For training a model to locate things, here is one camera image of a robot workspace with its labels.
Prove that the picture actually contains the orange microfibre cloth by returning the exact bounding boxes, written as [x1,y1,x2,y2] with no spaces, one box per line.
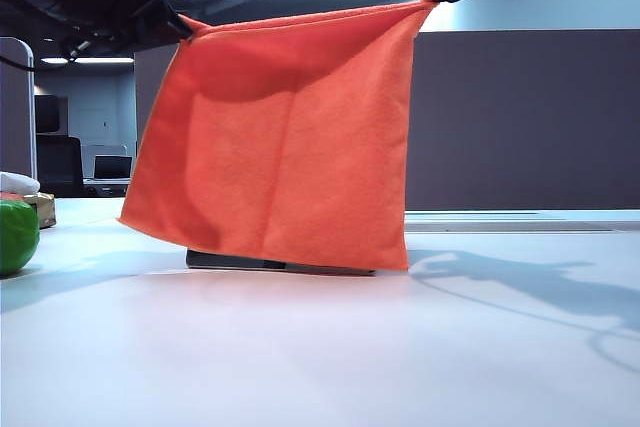
[115,0,441,272]

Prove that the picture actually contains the short ceiling light strip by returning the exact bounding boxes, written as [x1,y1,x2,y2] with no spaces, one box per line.
[40,56,136,67]

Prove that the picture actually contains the dark background cabinet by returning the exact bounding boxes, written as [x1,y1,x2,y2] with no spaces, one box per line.
[34,94,69,136]

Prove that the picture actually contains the background laptop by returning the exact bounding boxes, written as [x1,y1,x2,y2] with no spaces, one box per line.
[93,155,134,181]

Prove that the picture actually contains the wide grey-brown desk divider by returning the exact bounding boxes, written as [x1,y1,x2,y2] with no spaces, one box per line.
[133,29,640,212]

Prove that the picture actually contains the narrow grey desk divider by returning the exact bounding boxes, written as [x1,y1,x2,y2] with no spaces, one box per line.
[0,36,37,181]

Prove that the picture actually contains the white background desk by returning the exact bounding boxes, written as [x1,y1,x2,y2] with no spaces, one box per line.
[83,177,132,198]

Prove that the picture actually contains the black office chair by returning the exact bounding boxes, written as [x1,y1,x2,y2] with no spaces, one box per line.
[37,135,85,198]

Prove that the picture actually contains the white tissue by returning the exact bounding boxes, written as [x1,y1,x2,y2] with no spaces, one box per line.
[0,171,41,195]

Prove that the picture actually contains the white and tan objects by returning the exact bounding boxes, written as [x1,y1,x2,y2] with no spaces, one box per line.
[23,192,59,231]

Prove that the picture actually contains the green toy apple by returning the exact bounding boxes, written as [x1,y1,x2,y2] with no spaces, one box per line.
[0,199,41,278]

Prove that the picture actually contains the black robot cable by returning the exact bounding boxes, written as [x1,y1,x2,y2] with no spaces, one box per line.
[0,54,36,73]

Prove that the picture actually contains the standing mirror with white frame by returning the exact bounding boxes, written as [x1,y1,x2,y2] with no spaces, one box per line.
[185,245,376,277]

